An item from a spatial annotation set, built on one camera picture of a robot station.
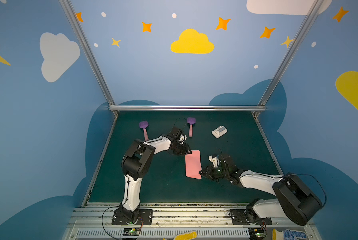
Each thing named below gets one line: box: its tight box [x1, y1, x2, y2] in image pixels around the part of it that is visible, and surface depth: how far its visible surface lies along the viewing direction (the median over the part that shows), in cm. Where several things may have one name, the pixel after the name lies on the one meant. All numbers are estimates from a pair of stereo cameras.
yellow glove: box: [162, 230, 198, 240], surface depth 71 cm
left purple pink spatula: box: [139, 120, 149, 141], surface depth 113 cm
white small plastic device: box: [211, 125, 228, 138], surface depth 112 cm
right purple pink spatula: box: [187, 117, 196, 138], surface depth 117 cm
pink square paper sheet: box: [185, 150, 202, 180], surface depth 94 cm
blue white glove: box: [272, 228, 307, 240], surface depth 72 cm
